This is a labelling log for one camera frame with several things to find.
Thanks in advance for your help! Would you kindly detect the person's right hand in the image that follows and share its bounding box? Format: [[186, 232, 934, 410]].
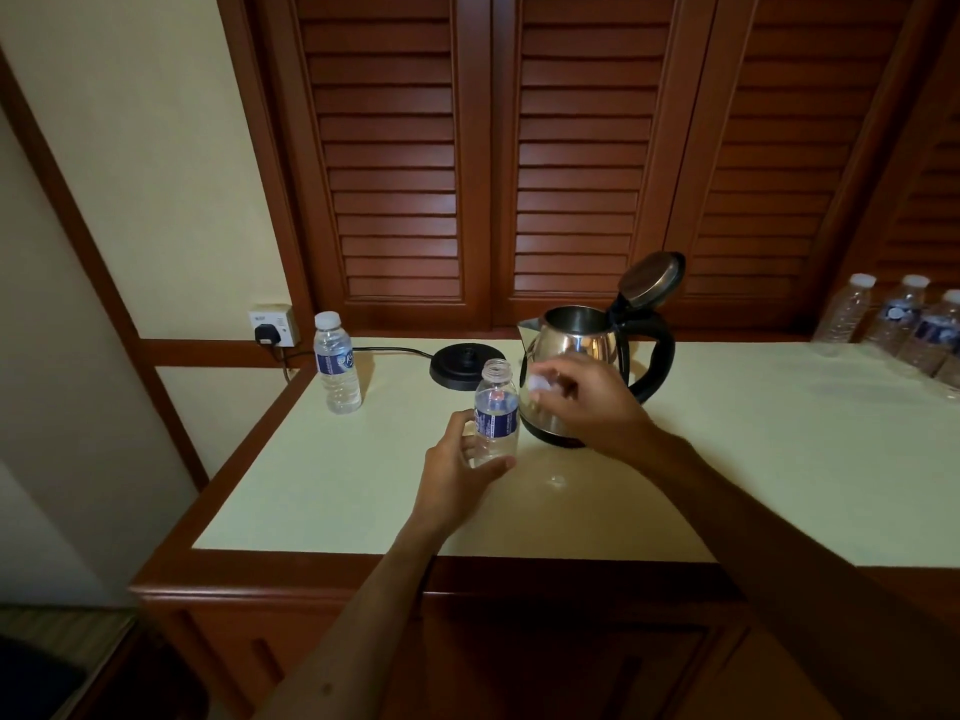
[[524, 353, 661, 467]]

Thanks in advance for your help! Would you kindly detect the clear unlabeled water bottle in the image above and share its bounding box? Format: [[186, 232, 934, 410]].
[[812, 273, 877, 357]]

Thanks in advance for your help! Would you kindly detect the wooden cabinet cream top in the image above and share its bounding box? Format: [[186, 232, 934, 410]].
[[128, 333, 960, 720]]

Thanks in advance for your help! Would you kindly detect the black round kettle base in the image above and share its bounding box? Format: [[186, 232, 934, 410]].
[[428, 342, 508, 392]]

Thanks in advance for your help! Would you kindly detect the dark blue flat pad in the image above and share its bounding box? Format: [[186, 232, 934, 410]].
[[0, 635, 85, 720]]

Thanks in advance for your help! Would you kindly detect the white wall socket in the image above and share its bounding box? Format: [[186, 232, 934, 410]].
[[247, 304, 300, 348]]

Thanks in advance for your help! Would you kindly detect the brown louvered wooden shutter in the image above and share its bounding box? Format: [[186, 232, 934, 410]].
[[251, 0, 494, 331], [828, 29, 960, 331], [491, 0, 721, 327], [663, 0, 943, 331]]

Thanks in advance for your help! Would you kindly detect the steel electric kettle black handle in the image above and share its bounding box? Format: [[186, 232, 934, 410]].
[[515, 251, 688, 449]]

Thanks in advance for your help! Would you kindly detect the low wooden side table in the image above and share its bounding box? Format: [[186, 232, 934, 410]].
[[0, 605, 140, 720]]

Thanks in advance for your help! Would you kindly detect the person's left forearm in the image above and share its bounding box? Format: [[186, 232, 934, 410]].
[[254, 516, 451, 720]]

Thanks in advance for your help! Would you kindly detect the person's right forearm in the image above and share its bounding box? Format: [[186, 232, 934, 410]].
[[633, 426, 960, 720]]

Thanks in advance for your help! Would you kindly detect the person's left hand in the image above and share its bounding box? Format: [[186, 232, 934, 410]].
[[410, 409, 517, 541]]

